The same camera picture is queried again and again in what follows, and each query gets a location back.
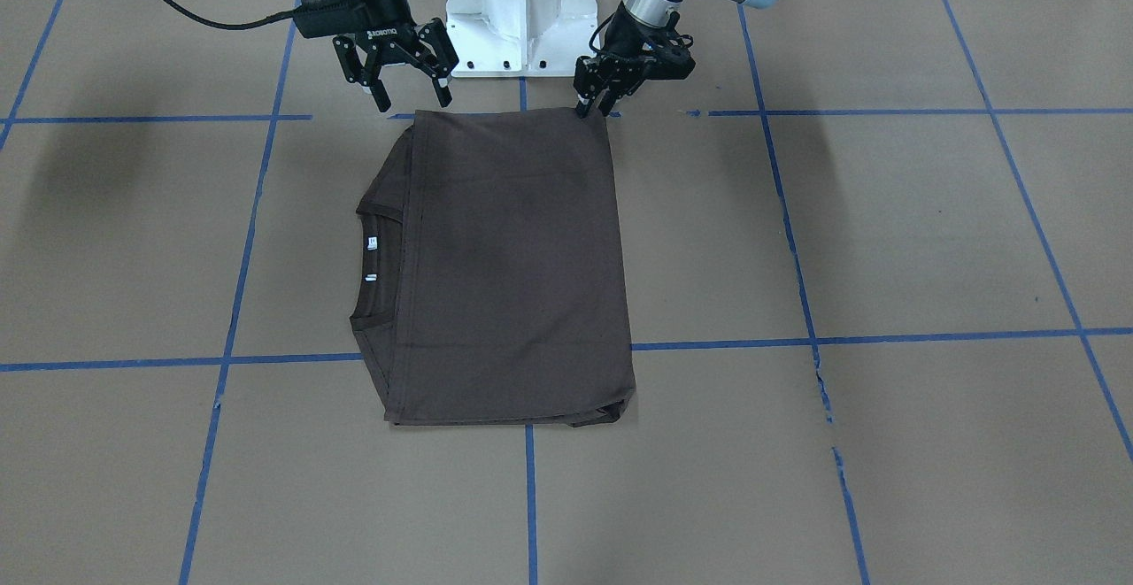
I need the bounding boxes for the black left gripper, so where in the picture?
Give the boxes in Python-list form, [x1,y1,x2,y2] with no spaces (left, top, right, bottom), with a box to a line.
[574,2,696,119]

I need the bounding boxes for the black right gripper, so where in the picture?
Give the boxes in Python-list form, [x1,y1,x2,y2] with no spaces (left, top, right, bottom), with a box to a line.
[293,0,459,112]

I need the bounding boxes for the brown t-shirt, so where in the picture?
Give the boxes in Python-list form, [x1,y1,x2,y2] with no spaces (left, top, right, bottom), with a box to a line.
[351,105,636,427]

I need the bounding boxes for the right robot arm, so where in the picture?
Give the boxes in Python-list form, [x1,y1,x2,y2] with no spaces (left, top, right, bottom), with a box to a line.
[292,0,459,112]

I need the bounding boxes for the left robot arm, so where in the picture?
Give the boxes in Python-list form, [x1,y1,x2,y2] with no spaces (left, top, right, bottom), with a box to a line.
[572,0,778,119]

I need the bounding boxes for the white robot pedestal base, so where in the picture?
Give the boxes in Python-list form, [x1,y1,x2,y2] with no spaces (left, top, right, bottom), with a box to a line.
[445,0,598,78]

